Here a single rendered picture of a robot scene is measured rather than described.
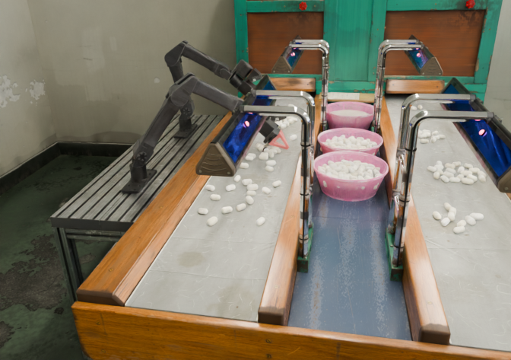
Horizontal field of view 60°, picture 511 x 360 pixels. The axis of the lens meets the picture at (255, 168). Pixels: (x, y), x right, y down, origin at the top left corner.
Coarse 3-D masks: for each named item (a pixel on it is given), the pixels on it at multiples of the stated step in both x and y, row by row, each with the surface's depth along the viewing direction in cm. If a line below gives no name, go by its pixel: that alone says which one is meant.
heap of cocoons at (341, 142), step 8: (336, 136) 195; (344, 136) 195; (352, 136) 194; (328, 144) 187; (336, 144) 186; (344, 144) 185; (352, 144) 185; (360, 144) 188; (368, 144) 186; (376, 144) 186; (336, 160) 180
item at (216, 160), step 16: (224, 128) 93; (240, 128) 100; (256, 128) 109; (208, 144) 86; (224, 144) 89; (240, 144) 96; (208, 160) 87; (224, 160) 86; (240, 160) 92; (224, 176) 88
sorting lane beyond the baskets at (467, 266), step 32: (448, 128) 202; (416, 160) 169; (448, 160) 168; (416, 192) 145; (448, 192) 144; (480, 192) 144; (448, 224) 126; (480, 224) 126; (448, 256) 112; (480, 256) 112; (448, 288) 101; (480, 288) 101; (448, 320) 92; (480, 320) 91
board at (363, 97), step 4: (320, 92) 252; (320, 96) 245; (360, 96) 242; (364, 96) 242; (368, 96) 242; (372, 96) 242; (320, 100) 240; (328, 100) 239; (332, 100) 238; (336, 100) 238; (340, 100) 237; (344, 100) 237; (348, 100) 237; (352, 100) 236; (356, 100) 236; (360, 100) 235; (364, 100) 235; (368, 100) 235; (372, 100) 234
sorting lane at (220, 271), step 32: (288, 128) 207; (256, 160) 173; (288, 160) 172; (224, 192) 148; (256, 192) 148; (288, 192) 147; (192, 224) 130; (224, 224) 129; (160, 256) 115; (192, 256) 115; (224, 256) 114; (256, 256) 114; (160, 288) 103; (192, 288) 103; (224, 288) 103; (256, 288) 102; (256, 320) 93
